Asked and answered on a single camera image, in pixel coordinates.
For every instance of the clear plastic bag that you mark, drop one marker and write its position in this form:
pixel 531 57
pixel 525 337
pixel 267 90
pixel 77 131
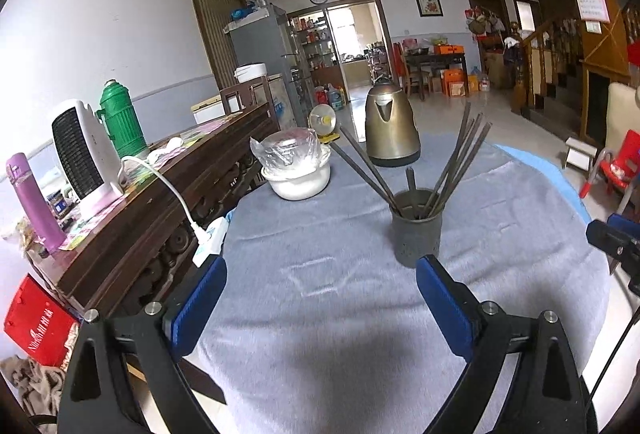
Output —
pixel 285 149

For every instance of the grey tablecloth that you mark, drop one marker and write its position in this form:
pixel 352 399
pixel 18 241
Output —
pixel 500 239

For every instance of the white step stool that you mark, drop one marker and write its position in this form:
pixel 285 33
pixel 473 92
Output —
pixel 580 154

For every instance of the gold electric kettle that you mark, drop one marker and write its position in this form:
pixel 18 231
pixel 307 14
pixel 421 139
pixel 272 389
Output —
pixel 392 129

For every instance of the blue water bottle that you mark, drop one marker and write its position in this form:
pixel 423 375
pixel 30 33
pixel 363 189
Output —
pixel 336 99

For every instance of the flat orange box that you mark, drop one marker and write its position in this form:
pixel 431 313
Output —
pixel 448 50

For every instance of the framed wall picture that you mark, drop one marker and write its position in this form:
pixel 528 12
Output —
pixel 428 3

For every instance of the green thermos flask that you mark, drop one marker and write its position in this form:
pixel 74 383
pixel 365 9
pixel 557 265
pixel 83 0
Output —
pixel 122 119

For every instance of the brown door curtain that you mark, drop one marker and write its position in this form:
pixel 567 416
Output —
pixel 215 24

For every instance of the beige crumpled cloth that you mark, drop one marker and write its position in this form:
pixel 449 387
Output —
pixel 30 389

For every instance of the red cardboard box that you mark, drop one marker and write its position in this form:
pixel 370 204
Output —
pixel 40 324

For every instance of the white fan heater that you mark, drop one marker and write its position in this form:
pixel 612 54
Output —
pixel 82 154

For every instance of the glass shelf cabinet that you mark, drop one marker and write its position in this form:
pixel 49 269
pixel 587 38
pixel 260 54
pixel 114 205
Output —
pixel 315 44

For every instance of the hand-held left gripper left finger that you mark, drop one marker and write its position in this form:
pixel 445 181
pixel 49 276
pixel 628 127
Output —
pixel 197 309

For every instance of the dark wooden chair back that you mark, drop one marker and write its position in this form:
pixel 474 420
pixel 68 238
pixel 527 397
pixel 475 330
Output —
pixel 245 97

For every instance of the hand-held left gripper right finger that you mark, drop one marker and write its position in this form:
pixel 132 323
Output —
pixel 445 309

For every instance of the grey metal utensil holder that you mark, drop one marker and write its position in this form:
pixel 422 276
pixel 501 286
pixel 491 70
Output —
pixel 417 239

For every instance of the wooden staircase railing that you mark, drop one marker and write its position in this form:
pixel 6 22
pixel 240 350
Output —
pixel 545 64

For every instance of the beige sofa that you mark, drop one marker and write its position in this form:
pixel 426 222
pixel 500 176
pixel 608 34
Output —
pixel 622 114

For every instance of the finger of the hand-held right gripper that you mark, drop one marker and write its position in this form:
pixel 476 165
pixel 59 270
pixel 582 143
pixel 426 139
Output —
pixel 607 239
pixel 627 224

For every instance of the bundle of dark chopsticks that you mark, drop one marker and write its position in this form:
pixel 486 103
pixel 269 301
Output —
pixel 370 170

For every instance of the white rice cooker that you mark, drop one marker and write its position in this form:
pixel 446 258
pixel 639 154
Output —
pixel 250 73

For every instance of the purple thermos bottle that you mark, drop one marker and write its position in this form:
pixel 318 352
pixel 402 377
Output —
pixel 35 204

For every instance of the white plastic basin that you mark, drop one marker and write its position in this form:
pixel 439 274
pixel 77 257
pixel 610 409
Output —
pixel 297 184

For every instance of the grey refrigerator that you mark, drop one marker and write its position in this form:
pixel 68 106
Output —
pixel 260 39

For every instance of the white power strip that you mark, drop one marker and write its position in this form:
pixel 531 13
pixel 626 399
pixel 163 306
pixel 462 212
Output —
pixel 210 241

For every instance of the red plastic chair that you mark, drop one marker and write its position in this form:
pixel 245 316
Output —
pixel 622 164

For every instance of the small yellow desk fan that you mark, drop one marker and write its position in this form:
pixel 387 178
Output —
pixel 322 122

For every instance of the tall orange box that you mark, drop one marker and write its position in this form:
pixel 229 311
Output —
pixel 455 83

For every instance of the blue tablecloth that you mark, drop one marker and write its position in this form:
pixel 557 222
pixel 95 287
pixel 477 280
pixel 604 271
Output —
pixel 550 174

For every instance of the white chest freezer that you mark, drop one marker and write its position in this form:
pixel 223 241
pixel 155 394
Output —
pixel 282 104

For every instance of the wooden side table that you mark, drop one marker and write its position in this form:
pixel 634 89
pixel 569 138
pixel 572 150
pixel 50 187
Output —
pixel 435 62

